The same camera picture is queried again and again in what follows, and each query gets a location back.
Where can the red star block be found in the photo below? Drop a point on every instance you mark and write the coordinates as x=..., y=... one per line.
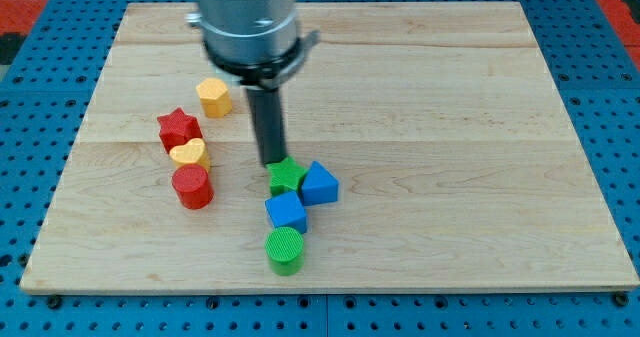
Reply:
x=177, y=128

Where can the green cylinder block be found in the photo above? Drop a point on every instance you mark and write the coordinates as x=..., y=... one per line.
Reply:
x=284, y=248

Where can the red cylinder block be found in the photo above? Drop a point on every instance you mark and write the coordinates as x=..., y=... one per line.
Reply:
x=192, y=186

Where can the green star block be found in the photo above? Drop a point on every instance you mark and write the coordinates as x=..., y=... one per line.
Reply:
x=285, y=176

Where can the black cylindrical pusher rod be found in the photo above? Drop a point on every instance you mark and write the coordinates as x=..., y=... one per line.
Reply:
x=268, y=124

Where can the blue triangle block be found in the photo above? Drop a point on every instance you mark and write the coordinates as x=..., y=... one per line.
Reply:
x=320, y=186

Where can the yellow heart block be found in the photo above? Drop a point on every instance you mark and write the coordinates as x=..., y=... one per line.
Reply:
x=193, y=152

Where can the wooden board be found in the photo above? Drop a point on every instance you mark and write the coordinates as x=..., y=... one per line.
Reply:
x=459, y=168

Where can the yellow hexagon block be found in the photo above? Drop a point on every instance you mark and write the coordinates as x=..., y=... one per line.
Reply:
x=214, y=97

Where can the blue cube block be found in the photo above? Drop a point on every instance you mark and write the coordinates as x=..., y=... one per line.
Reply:
x=287, y=210

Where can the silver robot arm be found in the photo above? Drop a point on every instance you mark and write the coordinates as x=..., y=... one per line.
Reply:
x=257, y=44

